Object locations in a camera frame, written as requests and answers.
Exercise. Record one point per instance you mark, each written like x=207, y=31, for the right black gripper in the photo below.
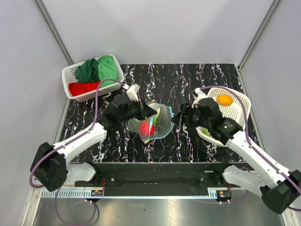
x=186, y=109

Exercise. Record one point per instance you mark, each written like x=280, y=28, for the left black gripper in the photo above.
x=148, y=111

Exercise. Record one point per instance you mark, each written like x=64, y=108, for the clear zip top bag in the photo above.
x=156, y=127

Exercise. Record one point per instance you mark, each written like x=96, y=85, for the fake orange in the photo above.
x=225, y=100

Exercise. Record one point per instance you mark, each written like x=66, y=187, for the fake white cauliflower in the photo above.
x=206, y=132

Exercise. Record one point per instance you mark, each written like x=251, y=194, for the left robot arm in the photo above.
x=51, y=166

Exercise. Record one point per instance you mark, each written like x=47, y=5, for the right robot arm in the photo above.
x=277, y=186

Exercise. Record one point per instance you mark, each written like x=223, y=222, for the fake green lettuce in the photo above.
x=152, y=119

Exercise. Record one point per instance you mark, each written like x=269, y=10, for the fake red apple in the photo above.
x=145, y=129

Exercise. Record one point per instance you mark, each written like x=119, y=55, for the white oval basket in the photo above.
x=234, y=111

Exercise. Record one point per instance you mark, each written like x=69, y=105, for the light green cloth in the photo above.
x=106, y=70

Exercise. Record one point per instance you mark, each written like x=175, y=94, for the dark green cloth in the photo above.
x=87, y=72

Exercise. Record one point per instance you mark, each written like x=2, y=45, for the red cloth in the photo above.
x=78, y=88

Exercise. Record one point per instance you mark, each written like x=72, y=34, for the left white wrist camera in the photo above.
x=132, y=91

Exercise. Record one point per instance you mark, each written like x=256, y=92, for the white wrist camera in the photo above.
x=199, y=96
x=132, y=91

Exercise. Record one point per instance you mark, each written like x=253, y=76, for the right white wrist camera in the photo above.
x=199, y=96

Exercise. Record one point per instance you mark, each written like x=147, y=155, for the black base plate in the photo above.
x=157, y=180

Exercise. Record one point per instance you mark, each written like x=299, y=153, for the right aluminium frame post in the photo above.
x=272, y=9

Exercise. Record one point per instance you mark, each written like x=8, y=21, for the aluminium frame post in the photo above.
x=53, y=30
x=272, y=9

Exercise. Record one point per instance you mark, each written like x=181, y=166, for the left aluminium frame post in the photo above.
x=53, y=30

